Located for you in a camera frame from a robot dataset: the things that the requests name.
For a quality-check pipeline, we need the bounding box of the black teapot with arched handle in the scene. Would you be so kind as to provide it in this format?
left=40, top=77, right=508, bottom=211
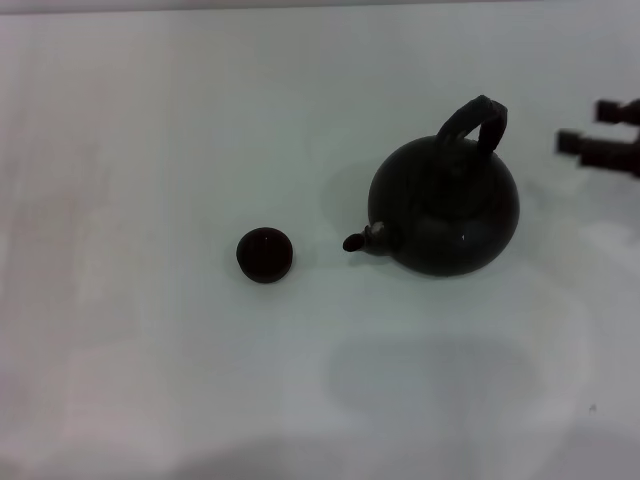
left=342, top=93, right=521, bottom=279

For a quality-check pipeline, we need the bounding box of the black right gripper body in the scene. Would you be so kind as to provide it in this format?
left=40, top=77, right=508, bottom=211
left=624, top=119, right=640, bottom=180

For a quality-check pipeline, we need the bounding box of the small dark round teacup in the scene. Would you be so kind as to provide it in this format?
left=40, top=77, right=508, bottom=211
left=235, top=226, right=295, bottom=285

